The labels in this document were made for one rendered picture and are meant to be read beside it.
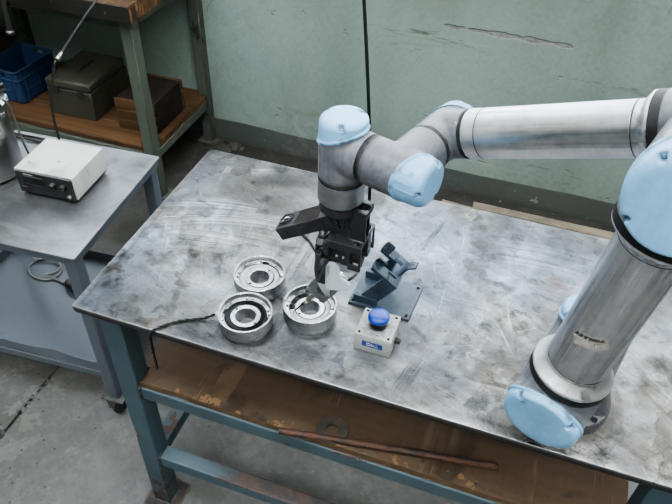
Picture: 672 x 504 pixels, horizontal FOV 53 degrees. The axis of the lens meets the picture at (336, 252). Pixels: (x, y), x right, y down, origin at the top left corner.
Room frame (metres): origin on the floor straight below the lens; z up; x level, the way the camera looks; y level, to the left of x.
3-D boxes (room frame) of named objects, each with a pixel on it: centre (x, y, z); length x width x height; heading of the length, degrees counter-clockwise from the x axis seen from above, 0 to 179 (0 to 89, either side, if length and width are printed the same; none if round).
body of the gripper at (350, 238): (0.86, -0.01, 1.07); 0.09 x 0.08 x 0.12; 69
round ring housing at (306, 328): (0.90, 0.05, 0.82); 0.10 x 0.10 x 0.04
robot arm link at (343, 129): (0.86, -0.01, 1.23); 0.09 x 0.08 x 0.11; 54
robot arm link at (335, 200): (0.86, -0.01, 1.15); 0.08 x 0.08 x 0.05
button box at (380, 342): (0.85, -0.09, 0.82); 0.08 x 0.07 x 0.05; 72
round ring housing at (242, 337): (0.87, 0.17, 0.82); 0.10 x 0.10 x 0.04
